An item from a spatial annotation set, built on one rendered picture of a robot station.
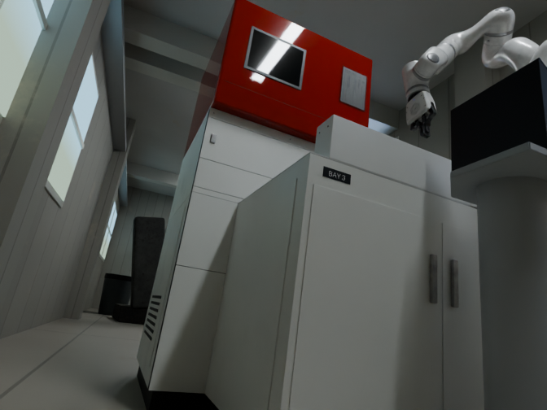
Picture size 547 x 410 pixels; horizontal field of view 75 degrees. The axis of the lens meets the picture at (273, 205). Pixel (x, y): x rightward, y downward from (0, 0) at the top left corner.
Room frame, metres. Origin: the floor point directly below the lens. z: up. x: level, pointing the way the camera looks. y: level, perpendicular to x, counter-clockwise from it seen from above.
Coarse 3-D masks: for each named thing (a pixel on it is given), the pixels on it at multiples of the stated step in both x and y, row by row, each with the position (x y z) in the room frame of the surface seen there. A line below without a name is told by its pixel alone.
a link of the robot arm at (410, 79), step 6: (408, 66) 1.11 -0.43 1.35; (402, 72) 1.14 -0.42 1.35; (408, 72) 1.10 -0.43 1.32; (414, 72) 1.07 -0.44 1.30; (408, 78) 1.10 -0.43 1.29; (414, 78) 1.08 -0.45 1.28; (420, 78) 1.07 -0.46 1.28; (408, 84) 1.10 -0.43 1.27; (414, 84) 1.08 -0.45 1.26; (420, 84) 1.07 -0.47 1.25; (426, 84) 1.08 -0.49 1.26
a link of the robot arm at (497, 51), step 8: (488, 40) 1.15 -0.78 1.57; (496, 40) 1.12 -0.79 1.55; (504, 40) 1.12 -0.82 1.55; (512, 40) 1.04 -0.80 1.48; (520, 40) 1.02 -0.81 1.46; (528, 40) 1.01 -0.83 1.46; (488, 48) 1.16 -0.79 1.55; (496, 48) 1.15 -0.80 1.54; (504, 48) 1.07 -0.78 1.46; (512, 48) 1.04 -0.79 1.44; (520, 48) 1.01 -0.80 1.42; (528, 48) 0.99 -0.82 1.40; (536, 48) 0.99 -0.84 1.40; (488, 56) 1.18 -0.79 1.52; (496, 56) 1.13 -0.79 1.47; (504, 56) 1.08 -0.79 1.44; (512, 56) 1.04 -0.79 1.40; (520, 56) 1.01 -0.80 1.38; (528, 56) 1.00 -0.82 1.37; (488, 64) 1.19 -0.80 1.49; (496, 64) 1.17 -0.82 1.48; (504, 64) 1.18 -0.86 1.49; (512, 64) 1.05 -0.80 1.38; (520, 64) 1.02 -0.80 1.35
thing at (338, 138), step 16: (320, 128) 0.96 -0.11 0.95; (336, 128) 0.90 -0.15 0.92; (352, 128) 0.92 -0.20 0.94; (368, 128) 0.94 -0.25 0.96; (320, 144) 0.95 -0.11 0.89; (336, 144) 0.90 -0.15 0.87; (352, 144) 0.92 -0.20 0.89; (368, 144) 0.94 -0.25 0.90; (384, 144) 0.96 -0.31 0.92; (400, 144) 0.98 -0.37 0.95; (352, 160) 0.92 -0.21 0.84; (368, 160) 0.94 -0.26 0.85; (384, 160) 0.96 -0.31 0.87; (400, 160) 0.98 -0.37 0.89; (416, 160) 1.01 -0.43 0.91; (432, 160) 1.03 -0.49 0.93; (448, 160) 1.06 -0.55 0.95; (384, 176) 0.96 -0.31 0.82; (400, 176) 0.98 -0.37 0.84; (416, 176) 1.01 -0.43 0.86; (432, 176) 1.03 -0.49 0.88; (448, 176) 1.06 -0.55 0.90; (432, 192) 1.03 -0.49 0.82; (448, 192) 1.06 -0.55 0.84
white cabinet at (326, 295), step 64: (256, 192) 1.24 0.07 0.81; (320, 192) 0.88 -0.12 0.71; (384, 192) 0.96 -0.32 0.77; (256, 256) 1.13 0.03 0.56; (320, 256) 0.89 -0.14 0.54; (384, 256) 0.96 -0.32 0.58; (448, 256) 1.05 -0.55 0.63; (256, 320) 1.06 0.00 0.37; (320, 320) 0.89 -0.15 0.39; (384, 320) 0.97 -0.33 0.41; (448, 320) 1.05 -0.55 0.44; (256, 384) 1.00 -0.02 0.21; (320, 384) 0.90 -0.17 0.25; (384, 384) 0.97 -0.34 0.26; (448, 384) 1.05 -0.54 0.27
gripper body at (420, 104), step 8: (416, 96) 1.08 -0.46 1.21; (424, 96) 1.05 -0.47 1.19; (408, 104) 1.12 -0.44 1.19; (416, 104) 1.08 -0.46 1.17; (424, 104) 1.05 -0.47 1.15; (432, 104) 1.06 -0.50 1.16; (408, 112) 1.12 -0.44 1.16; (416, 112) 1.08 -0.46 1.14; (424, 112) 1.05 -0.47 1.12; (408, 120) 1.12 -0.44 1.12
